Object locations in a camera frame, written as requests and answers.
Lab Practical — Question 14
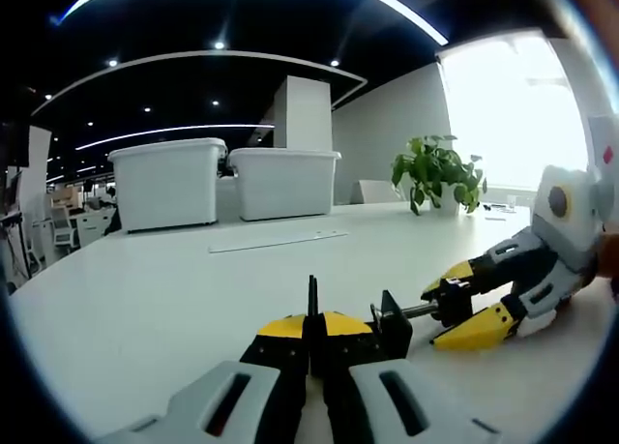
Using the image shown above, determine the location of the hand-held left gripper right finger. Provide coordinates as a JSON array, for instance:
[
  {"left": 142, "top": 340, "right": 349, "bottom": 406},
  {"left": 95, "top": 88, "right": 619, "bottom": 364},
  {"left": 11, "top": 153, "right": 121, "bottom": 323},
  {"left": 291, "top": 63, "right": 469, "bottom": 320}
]
[{"left": 310, "top": 310, "right": 505, "bottom": 444}]

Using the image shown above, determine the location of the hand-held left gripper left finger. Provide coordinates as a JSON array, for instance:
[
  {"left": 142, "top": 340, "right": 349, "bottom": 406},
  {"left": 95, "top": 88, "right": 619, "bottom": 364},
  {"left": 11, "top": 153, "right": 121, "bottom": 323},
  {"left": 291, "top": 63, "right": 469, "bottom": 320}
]
[{"left": 96, "top": 312, "right": 311, "bottom": 444}]

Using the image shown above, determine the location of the black clamp fixture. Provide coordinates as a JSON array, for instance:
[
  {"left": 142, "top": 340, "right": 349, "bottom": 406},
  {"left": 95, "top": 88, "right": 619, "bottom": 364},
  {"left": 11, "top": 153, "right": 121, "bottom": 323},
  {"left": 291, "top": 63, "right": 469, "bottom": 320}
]
[{"left": 307, "top": 274, "right": 475, "bottom": 361}]

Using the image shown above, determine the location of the white desk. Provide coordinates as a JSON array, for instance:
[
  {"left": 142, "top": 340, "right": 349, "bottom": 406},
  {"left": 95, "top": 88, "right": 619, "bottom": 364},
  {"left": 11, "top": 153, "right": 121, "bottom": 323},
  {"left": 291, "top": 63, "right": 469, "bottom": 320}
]
[{"left": 7, "top": 198, "right": 616, "bottom": 440}]

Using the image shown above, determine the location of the person's right hand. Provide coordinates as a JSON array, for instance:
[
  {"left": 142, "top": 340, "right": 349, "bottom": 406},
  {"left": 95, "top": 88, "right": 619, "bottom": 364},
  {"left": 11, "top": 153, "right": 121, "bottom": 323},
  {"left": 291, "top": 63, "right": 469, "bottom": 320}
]
[{"left": 594, "top": 229, "right": 619, "bottom": 306}]

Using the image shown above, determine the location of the green potted plant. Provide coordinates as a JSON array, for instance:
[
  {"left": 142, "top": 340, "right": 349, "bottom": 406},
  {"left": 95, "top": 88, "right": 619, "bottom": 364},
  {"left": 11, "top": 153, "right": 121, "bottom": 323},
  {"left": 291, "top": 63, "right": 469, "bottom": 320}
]
[{"left": 390, "top": 133, "right": 489, "bottom": 219}]

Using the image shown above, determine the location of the white folded card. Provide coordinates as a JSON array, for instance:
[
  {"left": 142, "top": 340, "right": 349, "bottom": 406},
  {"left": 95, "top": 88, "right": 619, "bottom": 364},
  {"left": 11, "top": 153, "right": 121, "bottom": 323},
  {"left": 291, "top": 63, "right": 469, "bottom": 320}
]
[{"left": 349, "top": 179, "right": 406, "bottom": 207}]

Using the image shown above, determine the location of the white storage box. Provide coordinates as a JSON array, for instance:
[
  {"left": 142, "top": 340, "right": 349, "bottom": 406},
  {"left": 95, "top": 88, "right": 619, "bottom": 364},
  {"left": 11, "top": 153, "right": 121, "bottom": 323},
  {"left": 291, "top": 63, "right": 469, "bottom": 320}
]
[
  {"left": 227, "top": 147, "right": 342, "bottom": 222},
  {"left": 106, "top": 136, "right": 229, "bottom": 233}
]

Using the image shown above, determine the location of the white office chair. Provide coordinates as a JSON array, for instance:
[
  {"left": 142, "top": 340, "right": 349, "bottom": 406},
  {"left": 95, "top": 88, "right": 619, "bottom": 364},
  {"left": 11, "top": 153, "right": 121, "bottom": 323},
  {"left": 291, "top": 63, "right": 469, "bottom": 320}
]
[{"left": 49, "top": 205, "right": 82, "bottom": 248}]

